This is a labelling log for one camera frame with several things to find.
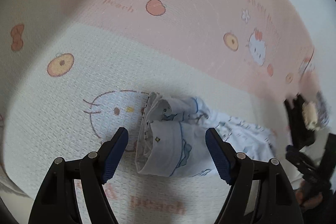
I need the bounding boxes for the black fabric item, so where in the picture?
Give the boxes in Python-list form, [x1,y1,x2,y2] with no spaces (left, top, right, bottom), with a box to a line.
[284,95,317,149]

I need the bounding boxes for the person's right hand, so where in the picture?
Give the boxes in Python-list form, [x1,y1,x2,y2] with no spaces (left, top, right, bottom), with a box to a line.
[295,180,324,211]

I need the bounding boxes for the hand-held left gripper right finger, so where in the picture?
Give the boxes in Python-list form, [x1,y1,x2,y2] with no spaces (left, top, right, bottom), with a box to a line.
[205,128,305,224]

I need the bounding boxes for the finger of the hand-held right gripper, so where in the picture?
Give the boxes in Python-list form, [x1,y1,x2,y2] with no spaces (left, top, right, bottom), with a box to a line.
[286,145,319,175]

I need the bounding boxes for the grey patterned item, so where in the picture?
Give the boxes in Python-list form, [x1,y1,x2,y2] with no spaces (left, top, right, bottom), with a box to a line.
[314,91,331,126]

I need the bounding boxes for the pink and cream printed blanket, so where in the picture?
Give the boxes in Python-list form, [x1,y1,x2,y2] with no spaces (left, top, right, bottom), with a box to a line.
[0,0,323,224]

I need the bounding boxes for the cream fluffy item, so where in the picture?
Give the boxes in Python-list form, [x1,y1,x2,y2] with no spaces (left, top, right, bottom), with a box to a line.
[301,102,320,131]

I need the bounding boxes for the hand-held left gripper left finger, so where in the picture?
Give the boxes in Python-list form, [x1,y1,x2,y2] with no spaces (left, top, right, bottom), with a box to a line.
[28,127,129,224]

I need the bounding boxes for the cartoon print pajama pants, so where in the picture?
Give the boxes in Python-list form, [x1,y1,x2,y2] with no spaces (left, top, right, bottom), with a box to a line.
[134,91,277,178]

